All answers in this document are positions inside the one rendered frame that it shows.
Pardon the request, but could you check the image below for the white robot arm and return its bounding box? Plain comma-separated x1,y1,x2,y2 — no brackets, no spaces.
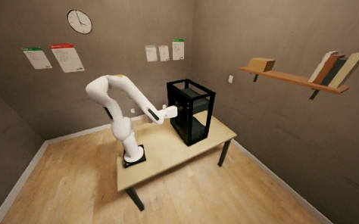
86,75,167,162

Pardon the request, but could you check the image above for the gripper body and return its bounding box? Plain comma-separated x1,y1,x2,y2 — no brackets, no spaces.
165,106,177,118

